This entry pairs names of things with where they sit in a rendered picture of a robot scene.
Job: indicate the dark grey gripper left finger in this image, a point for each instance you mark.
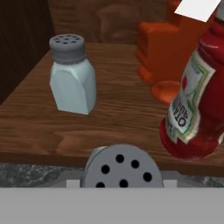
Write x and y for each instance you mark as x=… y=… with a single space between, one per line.
x=72 y=183

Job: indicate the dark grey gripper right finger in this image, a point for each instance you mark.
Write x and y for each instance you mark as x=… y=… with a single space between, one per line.
x=170 y=183

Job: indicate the shaker with grey holed cap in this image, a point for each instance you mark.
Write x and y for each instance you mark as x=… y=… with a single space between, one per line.
x=122 y=166

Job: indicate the brown wooden cabinet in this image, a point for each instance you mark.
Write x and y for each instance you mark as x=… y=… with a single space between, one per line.
x=116 y=122

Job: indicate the red ketchup bottle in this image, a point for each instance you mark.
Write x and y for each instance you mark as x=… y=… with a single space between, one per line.
x=201 y=105

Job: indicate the white shaker with grey cap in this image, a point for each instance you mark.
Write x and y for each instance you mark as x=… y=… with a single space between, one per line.
x=73 y=84

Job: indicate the orange blocky object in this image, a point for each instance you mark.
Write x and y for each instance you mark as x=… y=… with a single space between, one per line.
x=166 y=52

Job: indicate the white flat panel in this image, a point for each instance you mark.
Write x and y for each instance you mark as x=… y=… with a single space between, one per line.
x=197 y=9

